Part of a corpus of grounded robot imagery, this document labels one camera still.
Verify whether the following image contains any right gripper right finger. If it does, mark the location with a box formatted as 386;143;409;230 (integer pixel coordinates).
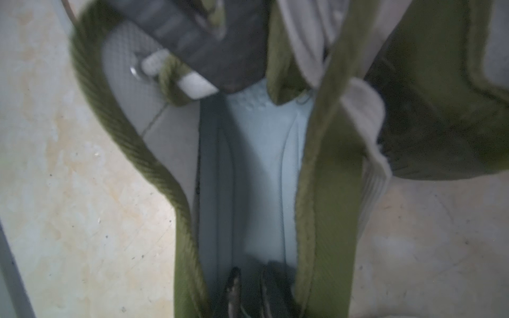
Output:
259;261;296;318

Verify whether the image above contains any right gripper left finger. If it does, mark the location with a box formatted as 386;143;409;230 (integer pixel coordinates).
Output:
216;267;242;318

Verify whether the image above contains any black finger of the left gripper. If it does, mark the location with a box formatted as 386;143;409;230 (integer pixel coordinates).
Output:
107;1;269;99

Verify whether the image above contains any grey-blue insole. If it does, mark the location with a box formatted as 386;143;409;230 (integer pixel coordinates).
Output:
198;81;314;292

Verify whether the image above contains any olive green shoe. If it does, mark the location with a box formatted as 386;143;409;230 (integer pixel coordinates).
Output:
70;1;392;317
366;1;508;180

